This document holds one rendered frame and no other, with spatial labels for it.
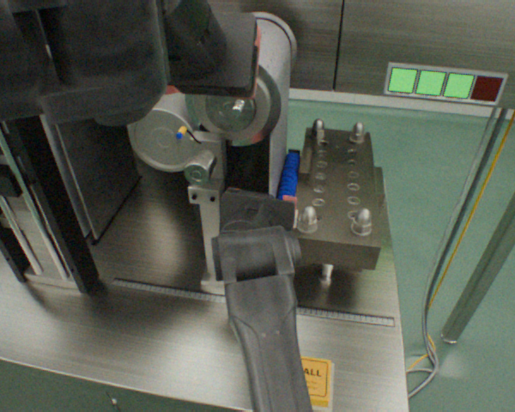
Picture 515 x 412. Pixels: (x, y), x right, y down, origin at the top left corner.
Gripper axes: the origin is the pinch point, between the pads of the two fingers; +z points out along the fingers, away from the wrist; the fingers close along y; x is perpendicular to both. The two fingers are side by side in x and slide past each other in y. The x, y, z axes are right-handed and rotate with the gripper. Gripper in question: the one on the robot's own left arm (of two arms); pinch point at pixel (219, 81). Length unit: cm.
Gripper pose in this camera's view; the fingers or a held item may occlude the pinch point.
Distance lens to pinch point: 44.7
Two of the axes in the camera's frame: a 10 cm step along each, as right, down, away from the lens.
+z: 1.4, 0.1, 9.9
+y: 9.8, 1.0, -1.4
